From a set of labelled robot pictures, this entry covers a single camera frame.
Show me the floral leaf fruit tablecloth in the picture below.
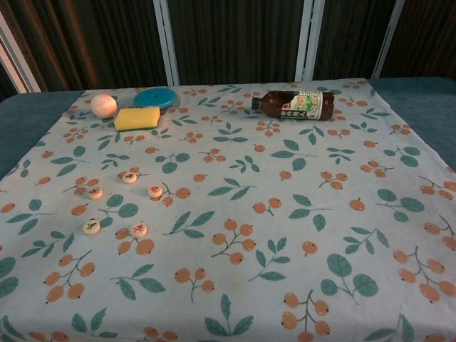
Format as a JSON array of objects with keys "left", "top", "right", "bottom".
[{"left": 0, "top": 78, "right": 456, "bottom": 342}]

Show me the brown drink bottle green label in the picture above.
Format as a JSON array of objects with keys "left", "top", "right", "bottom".
[{"left": 251, "top": 88, "right": 336, "bottom": 122}]

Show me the blue round lidded container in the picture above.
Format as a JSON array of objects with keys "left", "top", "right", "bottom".
[{"left": 133, "top": 86, "right": 181, "bottom": 115}]

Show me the yellow sponge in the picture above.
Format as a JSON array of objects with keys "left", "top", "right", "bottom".
[{"left": 114, "top": 106, "right": 162, "bottom": 133}]

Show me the white pinkish ball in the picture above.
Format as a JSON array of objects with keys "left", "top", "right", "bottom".
[{"left": 90, "top": 93, "right": 118, "bottom": 118}]

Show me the white partition frame post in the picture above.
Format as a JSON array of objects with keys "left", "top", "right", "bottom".
[
  {"left": 0, "top": 10, "right": 42, "bottom": 94},
  {"left": 152, "top": 0, "right": 180, "bottom": 86},
  {"left": 295, "top": 0, "right": 325, "bottom": 85},
  {"left": 370, "top": 0, "right": 409, "bottom": 80}
]

